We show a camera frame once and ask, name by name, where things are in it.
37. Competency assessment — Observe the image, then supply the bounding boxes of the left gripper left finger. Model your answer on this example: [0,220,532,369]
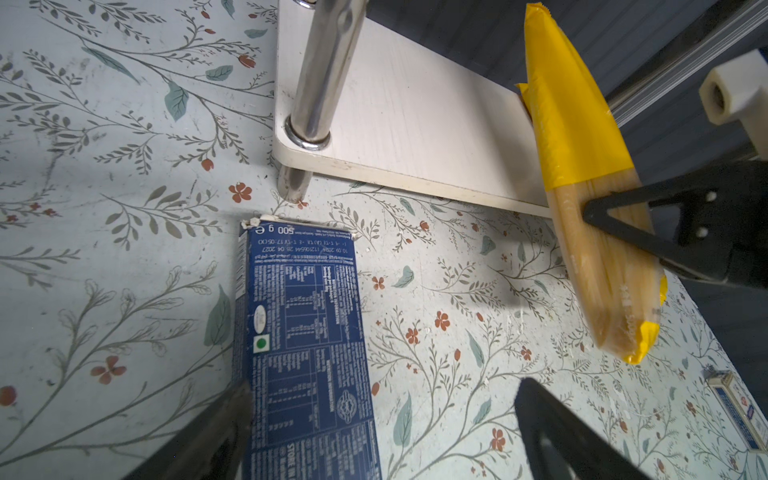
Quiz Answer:
[126,380,254,479]

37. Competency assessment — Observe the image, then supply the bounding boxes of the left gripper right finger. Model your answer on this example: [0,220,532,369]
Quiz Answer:
[514,378,647,479]

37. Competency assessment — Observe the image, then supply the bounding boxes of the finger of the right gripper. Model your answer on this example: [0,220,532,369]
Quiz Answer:
[583,160,767,288]

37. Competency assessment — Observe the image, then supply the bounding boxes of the blue pasta box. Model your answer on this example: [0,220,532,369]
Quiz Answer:
[233,218,381,479]

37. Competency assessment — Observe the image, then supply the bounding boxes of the yellow Pastatime spaghetti bag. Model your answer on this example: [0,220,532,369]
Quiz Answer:
[519,3,663,364]

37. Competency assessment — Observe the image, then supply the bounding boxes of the white two-tier shelf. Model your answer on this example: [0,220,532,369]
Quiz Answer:
[273,1,549,217]

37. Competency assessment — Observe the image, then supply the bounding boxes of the small card box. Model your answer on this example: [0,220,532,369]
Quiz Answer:
[706,371,767,453]

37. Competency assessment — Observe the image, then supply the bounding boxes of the floral table mat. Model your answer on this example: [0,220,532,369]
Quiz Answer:
[1,1,767,479]

